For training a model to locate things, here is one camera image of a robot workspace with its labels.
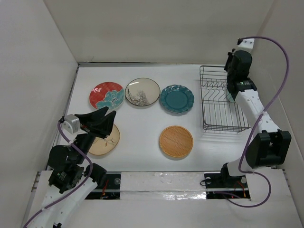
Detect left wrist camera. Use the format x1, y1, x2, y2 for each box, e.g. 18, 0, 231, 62
63, 114, 81, 134

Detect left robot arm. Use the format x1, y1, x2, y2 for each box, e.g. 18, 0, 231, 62
24, 107, 116, 228

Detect red plate with blue flower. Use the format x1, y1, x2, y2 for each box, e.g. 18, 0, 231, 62
89, 82, 125, 110

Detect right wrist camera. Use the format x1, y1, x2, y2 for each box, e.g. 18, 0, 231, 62
236, 38, 255, 53

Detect black wire dish rack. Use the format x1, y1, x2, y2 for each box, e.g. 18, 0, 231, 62
199, 65, 250, 133

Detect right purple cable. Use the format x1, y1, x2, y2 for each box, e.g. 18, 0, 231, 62
222, 36, 290, 209

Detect beige plate with bird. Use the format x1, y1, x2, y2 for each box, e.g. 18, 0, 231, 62
89, 124, 121, 156

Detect orange woven plate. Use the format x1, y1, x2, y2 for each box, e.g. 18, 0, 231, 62
159, 125, 194, 159

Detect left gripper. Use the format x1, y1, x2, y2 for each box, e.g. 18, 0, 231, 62
74, 105, 116, 162

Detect teal scalloped plate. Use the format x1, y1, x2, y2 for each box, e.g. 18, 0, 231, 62
160, 85, 195, 114

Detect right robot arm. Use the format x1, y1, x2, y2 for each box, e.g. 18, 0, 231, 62
89, 50, 291, 187

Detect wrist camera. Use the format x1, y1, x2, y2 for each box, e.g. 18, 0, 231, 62
236, 38, 255, 53
63, 114, 81, 134

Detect white foam front rail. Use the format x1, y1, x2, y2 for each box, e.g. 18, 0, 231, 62
32, 170, 292, 207

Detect cream plate with tree branches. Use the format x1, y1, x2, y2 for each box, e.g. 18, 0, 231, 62
125, 78, 161, 107

